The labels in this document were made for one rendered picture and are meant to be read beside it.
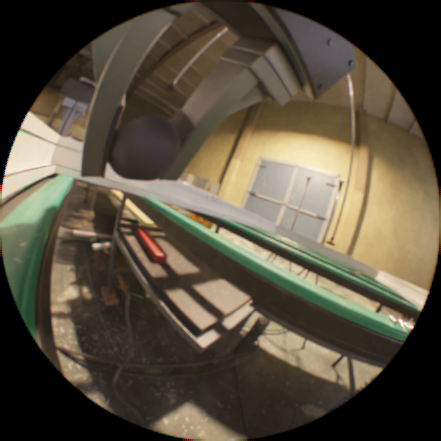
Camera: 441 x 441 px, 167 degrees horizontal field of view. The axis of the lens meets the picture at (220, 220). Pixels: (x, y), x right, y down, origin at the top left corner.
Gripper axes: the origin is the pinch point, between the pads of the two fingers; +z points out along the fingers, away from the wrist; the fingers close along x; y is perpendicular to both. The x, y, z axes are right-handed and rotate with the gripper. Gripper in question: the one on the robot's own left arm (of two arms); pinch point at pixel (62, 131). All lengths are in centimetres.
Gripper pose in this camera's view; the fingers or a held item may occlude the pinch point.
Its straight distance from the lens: 48.3
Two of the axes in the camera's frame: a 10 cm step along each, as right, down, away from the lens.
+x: -5.8, -1.5, -8.0
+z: -3.6, 9.3, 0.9
